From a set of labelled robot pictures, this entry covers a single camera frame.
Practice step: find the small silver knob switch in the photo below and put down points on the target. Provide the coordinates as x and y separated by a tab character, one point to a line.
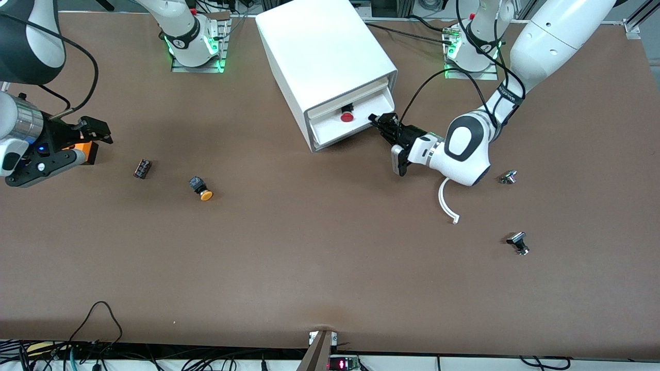
508	177

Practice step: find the white plastic drawer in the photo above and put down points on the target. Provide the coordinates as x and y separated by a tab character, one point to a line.
361	123
350	98

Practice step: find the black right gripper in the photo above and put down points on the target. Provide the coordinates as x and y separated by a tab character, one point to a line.
55	136

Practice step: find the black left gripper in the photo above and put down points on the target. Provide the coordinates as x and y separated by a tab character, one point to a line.
408	135

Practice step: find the aluminium frame profile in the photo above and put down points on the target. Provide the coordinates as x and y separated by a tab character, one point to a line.
631	30

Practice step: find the small black terminal block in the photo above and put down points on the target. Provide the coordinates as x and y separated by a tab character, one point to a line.
142	169

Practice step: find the red mushroom push button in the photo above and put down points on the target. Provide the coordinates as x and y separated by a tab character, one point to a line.
347	117

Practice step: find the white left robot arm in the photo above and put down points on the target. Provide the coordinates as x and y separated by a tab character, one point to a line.
557	31

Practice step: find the brown camera mount bar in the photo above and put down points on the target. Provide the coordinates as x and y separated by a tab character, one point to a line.
319	355

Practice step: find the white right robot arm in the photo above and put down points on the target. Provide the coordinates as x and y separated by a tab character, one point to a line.
185	31

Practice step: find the orange button enclosure box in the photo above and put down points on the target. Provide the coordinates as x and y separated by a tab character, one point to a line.
92	153

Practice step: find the yellow mushroom push button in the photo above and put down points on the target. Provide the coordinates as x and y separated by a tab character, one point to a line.
205	195

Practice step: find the white curved plastic piece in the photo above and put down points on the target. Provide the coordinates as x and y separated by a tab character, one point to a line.
441	202

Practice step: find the device with red display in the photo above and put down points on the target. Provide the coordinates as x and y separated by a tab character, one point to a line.
343	364

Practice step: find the aluminium arm base plate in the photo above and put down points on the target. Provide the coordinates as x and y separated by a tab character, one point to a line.
196	69
472	76

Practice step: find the white drawer cabinet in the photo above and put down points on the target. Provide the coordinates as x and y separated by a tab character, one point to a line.
319	51

